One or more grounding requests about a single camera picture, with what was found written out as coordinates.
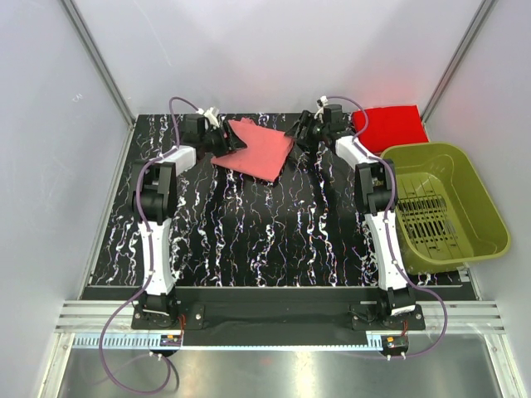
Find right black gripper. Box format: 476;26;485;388
284;111;328;150

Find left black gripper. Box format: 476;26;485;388
200;121;246;158

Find pink t shirt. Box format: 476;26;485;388
211;118;294;182

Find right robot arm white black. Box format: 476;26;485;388
285;97;416;329

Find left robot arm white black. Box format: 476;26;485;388
129;107;246;328

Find folded red t shirt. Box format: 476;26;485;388
359;105;429;153

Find black marble pattern mat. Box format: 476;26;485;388
89;112;470;288

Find olive green plastic basket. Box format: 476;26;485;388
382;143;511;274

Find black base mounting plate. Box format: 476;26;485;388
130;285;424;332

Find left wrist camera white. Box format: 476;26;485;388
196;107;220;129

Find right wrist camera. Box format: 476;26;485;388
314;96;343;124

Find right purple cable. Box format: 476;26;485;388
317;95;449;361

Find left aluminium frame post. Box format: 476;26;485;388
59;0;136;128

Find aluminium frame post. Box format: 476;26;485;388
59;0;136;128
421;0;498;124

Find right aluminium frame post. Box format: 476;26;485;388
421;0;498;124

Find aluminium rail profile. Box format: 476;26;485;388
55;301;504;334

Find white slotted cable duct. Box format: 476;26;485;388
72;332;382;352

